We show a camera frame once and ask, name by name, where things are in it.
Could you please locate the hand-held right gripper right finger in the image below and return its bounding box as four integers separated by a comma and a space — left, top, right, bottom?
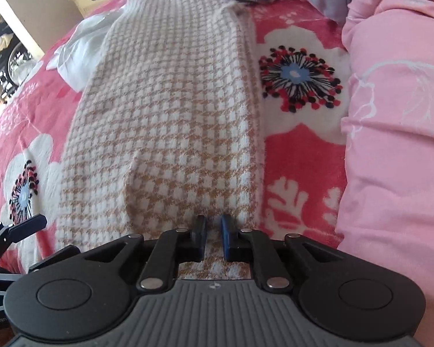
220, 215, 344, 291

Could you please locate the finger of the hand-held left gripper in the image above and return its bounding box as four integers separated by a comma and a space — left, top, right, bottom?
7, 214, 47, 243
29, 245, 82, 272

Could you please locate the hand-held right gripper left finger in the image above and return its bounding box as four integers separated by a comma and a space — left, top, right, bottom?
83, 215, 207, 291

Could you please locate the beige houndstooth coat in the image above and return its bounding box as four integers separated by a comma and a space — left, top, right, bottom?
54, 0, 266, 280

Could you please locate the red floral blanket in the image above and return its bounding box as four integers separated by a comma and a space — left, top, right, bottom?
0, 0, 351, 279

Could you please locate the black wheelchair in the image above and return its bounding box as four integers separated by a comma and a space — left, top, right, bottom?
0, 18, 33, 87

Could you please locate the white garment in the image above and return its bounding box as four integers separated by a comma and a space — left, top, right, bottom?
46, 11, 131, 91

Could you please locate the pink quilt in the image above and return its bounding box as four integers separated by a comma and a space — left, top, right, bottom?
280, 0, 434, 347

